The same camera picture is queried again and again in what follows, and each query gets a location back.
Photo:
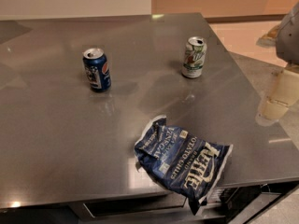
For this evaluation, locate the white green soda can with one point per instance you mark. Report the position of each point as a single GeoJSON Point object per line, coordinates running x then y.
{"type": "Point", "coordinates": [194, 57]}

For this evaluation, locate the blue pepsi can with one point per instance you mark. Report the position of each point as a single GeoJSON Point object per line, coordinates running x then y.
{"type": "Point", "coordinates": [96, 68]}

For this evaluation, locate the blue kettle chip bag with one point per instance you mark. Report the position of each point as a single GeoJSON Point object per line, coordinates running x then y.
{"type": "Point", "coordinates": [180, 161]}

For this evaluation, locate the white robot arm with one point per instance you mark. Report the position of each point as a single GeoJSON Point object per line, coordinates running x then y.
{"type": "Point", "coordinates": [287, 42]}

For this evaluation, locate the drawer under counter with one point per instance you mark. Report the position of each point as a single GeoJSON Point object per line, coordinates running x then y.
{"type": "Point", "coordinates": [160, 204]}

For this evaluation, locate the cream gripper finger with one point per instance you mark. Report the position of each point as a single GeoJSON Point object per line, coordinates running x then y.
{"type": "Point", "coordinates": [283, 94]}

